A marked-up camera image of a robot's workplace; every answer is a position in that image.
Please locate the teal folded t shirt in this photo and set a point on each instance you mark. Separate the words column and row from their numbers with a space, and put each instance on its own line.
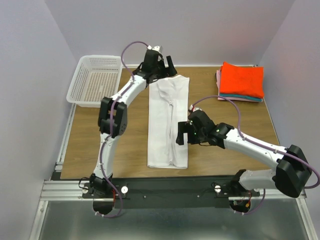
column 240, row 97

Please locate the white t shirt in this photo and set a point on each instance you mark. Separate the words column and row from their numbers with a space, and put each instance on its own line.
column 168, row 105

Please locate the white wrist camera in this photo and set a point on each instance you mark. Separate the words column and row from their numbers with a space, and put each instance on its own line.
column 157, row 48
column 193, row 108

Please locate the orange folded t shirt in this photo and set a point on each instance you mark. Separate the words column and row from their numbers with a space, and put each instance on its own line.
column 238, row 80

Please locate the left aluminium side rail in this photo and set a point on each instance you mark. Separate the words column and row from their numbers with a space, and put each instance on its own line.
column 64, row 144

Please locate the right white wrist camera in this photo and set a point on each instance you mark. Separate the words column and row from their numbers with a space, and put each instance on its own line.
column 193, row 108

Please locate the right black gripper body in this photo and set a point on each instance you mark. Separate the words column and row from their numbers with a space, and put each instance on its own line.
column 196, row 136

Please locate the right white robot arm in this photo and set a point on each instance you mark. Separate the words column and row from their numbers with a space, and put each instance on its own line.
column 287, row 167

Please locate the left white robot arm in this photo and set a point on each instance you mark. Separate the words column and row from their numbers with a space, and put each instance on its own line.
column 113, row 113

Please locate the aluminium frame rail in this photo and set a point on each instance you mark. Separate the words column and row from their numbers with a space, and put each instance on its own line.
column 68, row 190

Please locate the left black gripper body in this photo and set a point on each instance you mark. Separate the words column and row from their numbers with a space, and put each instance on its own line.
column 159, row 71

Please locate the white plastic laundry basket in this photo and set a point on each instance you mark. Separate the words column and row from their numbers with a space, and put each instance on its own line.
column 95, row 77

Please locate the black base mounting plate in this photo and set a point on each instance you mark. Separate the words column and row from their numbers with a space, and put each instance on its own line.
column 168, row 192

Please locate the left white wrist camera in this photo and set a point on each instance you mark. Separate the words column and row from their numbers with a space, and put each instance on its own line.
column 157, row 48

